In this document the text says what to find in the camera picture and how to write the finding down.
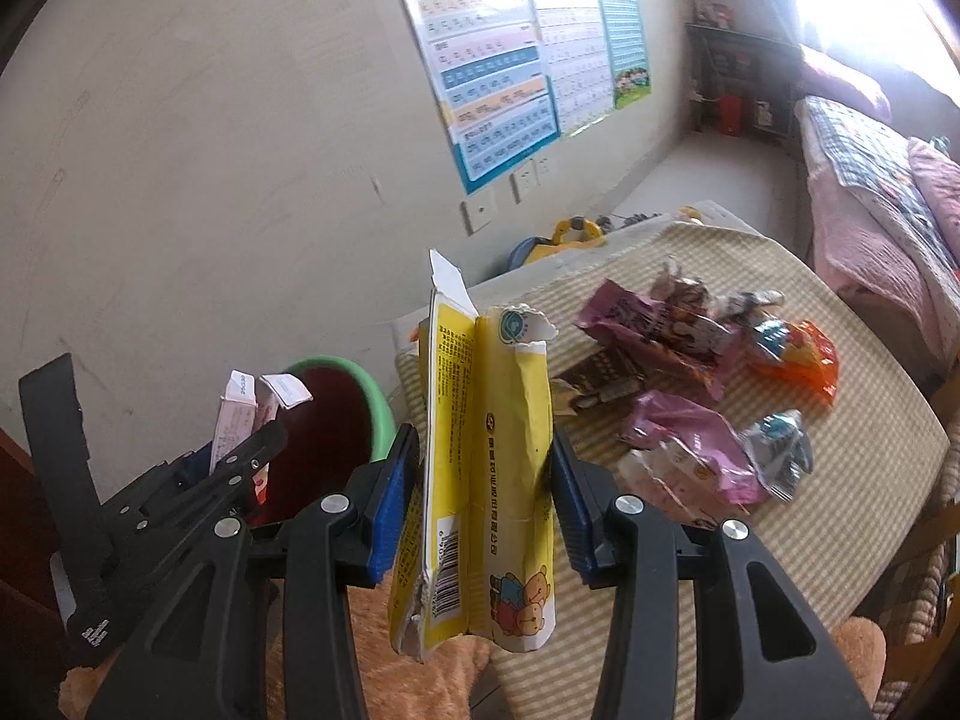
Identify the large white wall socket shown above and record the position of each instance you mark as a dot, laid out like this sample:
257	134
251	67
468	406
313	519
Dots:
478	210

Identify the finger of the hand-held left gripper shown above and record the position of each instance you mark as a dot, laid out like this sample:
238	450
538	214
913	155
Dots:
193	466
251	454

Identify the red box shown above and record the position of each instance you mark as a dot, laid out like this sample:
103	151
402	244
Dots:
731	114

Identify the crumpled purple snack bag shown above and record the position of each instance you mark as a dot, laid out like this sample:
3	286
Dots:
690	435

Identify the white wall poster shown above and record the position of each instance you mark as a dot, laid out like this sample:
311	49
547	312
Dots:
570	52

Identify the yellow toy car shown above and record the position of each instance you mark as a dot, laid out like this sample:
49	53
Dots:
577	234

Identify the green bin with red inside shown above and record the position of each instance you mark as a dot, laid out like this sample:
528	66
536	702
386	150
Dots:
337	412

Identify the torn yellow paper box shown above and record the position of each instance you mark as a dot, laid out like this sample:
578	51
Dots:
510	427

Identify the crumpled white printed wrapper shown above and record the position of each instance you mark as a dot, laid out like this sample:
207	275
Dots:
750	301

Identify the blue wall poster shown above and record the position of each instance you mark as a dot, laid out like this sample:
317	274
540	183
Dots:
480	75

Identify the purple snack bag portrait print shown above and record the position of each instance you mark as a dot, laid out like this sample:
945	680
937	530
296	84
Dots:
637	315

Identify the brown plush toy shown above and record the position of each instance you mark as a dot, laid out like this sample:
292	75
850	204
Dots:
375	652

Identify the dark bedside shelf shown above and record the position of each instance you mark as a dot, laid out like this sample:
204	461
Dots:
750	60

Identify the silver blue snack wrapper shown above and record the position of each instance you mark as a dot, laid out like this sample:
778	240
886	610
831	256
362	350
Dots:
780	442

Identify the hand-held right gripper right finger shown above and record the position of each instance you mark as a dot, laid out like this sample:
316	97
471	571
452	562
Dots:
574	510

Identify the purple pillow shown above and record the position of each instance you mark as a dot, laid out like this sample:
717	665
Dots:
844	79

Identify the striped woven table mat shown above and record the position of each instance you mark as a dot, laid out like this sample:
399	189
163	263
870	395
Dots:
825	502

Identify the crumpled brown white wrapper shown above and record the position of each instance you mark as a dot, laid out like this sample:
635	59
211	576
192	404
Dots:
679	289

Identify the pink and white small carton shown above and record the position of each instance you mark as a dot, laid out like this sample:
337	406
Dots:
232	420

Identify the green wall poster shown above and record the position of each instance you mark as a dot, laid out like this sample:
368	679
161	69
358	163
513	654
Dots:
622	37

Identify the pink bed blanket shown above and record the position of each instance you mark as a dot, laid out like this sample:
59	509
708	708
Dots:
855	247

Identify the blue plastic toy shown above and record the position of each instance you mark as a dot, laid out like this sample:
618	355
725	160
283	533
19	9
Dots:
529	251

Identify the plaid quilt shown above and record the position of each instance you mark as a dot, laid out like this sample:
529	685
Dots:
877	157

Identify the dark wooden cabinet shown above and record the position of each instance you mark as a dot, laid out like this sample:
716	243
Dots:
22	577

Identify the orange snack wrapper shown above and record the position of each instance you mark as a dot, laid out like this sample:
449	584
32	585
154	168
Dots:
814	367

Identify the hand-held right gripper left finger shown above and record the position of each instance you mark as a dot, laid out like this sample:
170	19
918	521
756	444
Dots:
390	510

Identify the brown snack wrapper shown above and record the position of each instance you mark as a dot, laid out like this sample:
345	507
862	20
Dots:
600	375

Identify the small yellow toy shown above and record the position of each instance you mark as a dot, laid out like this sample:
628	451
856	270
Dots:
690	214

